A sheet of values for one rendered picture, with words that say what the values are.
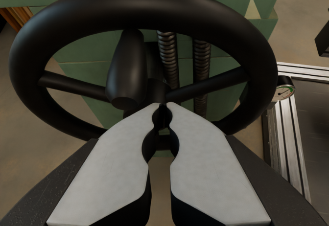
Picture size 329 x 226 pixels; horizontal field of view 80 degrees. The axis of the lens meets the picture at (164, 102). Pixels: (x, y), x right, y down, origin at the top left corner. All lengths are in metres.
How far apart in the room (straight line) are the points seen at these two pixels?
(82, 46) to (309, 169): 0.90
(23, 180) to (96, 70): 0.90
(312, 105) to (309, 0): 1.30
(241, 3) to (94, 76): 0.36
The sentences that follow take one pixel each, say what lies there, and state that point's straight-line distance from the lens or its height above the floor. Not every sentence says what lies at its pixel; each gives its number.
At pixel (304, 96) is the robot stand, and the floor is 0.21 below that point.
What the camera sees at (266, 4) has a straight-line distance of 0.39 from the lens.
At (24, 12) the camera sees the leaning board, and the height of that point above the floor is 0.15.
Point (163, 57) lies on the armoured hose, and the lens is 0.27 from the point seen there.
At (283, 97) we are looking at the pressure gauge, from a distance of 0.51.
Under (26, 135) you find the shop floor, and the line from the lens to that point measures 1.39.
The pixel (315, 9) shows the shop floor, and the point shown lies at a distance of 2.17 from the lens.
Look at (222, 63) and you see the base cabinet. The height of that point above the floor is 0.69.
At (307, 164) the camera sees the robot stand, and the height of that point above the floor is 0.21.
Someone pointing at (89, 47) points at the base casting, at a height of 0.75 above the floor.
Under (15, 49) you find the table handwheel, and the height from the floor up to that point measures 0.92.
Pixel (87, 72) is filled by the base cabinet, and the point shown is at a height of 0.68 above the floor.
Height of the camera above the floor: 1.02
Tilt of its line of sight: 58 degrees down
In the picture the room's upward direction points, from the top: 5 degrees counter-clockwise
